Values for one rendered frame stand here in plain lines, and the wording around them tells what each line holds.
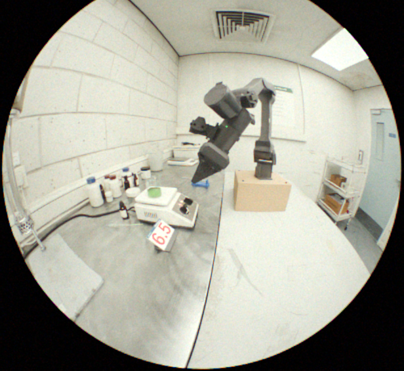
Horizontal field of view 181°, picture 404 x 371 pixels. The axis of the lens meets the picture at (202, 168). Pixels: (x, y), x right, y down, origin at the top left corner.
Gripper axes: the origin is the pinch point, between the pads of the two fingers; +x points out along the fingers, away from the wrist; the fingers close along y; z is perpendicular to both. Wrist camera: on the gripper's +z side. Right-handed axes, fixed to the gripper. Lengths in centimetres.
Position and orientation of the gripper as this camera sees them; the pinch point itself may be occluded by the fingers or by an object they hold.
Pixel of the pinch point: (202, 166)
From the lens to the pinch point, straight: 34.3
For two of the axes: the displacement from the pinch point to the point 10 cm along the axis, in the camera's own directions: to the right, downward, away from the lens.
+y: -1.0, 2.5, -9.6
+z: -8.1, -5.9, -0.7
